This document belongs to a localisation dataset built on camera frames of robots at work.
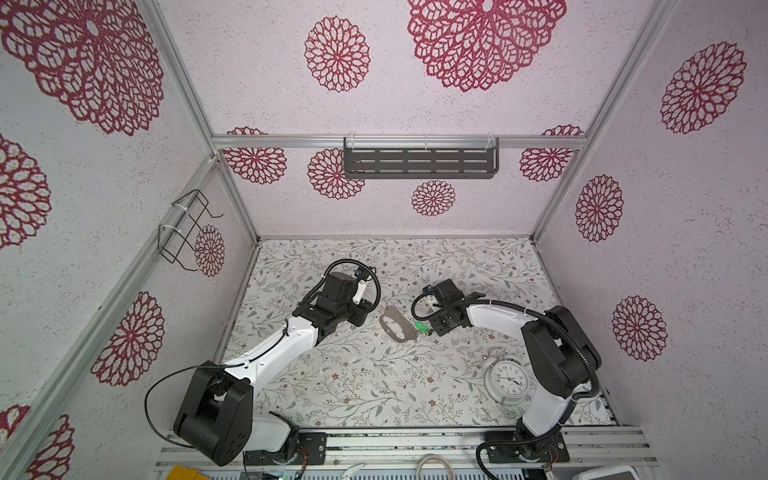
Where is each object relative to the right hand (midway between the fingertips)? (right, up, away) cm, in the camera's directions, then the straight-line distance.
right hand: (439, 317), depth 96 cm
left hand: (-24, +5, -9) cm, 27 cm away
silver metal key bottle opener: (-10, -4, 0) cm, 11 cm away
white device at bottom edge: (+36, -30, -28) cm, 55 cm away
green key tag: (-6, -3, -1) cm, 7 cm away
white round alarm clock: (+16, -15, -15) cm, 26 cm away
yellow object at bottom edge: (-66, -32, -26) cm, 78 cm away
